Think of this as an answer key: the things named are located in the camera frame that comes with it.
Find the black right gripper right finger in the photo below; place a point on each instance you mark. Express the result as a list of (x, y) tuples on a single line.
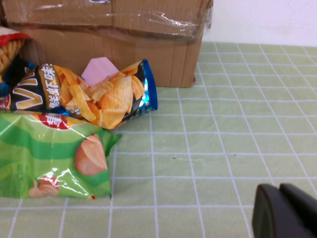
[(304, 205)]

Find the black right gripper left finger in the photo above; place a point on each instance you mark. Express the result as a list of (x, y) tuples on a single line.
[(270, 215)]

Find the green checked tablecloth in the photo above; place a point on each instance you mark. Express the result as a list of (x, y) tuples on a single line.
[(198, 148)]

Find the black and blue chips bag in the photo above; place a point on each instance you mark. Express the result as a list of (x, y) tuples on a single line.
[(111, 99)]

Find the cardboard box with clear tape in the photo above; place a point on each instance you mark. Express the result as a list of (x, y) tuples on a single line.
[(123, 49)]

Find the pink foam block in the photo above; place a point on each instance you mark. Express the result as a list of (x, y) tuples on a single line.
[(99, 69)]

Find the green chips bag with onions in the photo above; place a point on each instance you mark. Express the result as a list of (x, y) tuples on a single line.
[(37, 153)]

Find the red and white chips bag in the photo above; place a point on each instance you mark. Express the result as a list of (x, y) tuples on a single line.
[(10, 49)]

